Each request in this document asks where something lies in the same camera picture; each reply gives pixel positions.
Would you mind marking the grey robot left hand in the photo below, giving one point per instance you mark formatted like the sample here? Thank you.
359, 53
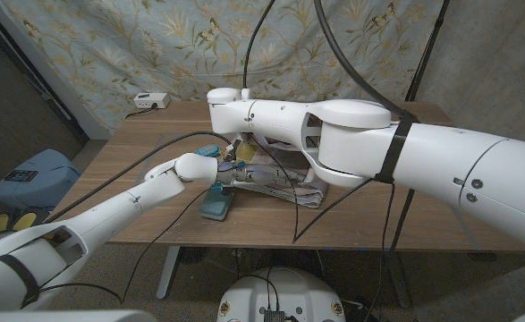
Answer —
262, 173

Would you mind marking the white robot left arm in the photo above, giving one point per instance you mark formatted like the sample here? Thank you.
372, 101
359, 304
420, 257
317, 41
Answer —
110, 210

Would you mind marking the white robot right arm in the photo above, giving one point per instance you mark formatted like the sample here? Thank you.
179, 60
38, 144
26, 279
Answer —
423, 156

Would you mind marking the white robot left shoulder cover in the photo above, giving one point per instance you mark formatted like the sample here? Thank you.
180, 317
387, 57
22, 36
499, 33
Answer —
65, 316

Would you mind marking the teal ribbed soap box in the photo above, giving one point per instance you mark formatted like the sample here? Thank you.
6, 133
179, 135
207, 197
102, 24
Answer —
216, 205

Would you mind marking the blue toy phone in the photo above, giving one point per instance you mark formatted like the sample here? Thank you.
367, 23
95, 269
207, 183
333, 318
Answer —
208, 150

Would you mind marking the white power strip box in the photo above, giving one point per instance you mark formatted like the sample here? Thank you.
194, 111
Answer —
150, 100

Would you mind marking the floral print backdrop cloth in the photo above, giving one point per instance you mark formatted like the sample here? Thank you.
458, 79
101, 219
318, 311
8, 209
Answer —
177, 44

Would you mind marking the black round floor fan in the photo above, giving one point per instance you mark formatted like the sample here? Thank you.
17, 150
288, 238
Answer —
193, 255

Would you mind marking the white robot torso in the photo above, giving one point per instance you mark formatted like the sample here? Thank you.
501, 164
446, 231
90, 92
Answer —
284, 290

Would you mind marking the white table leg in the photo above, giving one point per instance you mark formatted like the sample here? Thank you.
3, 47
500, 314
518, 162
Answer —
168, 273
400, 282

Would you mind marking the small black torso device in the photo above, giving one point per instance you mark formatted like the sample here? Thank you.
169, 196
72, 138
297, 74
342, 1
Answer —
274, 316

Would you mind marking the black floor power strip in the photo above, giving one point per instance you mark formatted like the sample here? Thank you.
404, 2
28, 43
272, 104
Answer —
362, 313

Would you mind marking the black backdrop stand pole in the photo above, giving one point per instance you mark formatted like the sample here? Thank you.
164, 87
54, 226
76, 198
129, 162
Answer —
425, 53

